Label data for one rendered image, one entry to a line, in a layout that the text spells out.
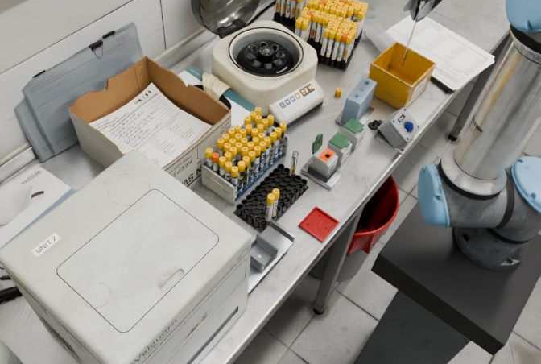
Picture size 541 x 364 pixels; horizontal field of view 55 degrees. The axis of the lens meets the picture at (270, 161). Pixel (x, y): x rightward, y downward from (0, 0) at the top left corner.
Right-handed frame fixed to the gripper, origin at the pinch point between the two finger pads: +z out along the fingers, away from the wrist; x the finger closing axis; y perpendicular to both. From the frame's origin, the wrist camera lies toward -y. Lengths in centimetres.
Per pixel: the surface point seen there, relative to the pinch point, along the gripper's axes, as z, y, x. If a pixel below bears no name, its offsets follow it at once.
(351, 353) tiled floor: 113, 34, 30
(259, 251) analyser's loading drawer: 22, 66, 8
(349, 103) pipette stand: 16.9, 21.2, -1.9
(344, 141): 18.9, 30.9, 3.8
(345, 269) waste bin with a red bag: 100, 15, 11
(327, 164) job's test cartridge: 18.6, 39.9, 5.3
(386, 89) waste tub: 21.0, 5.8, 0.6
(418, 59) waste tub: 17.4, -6.9, 1.8
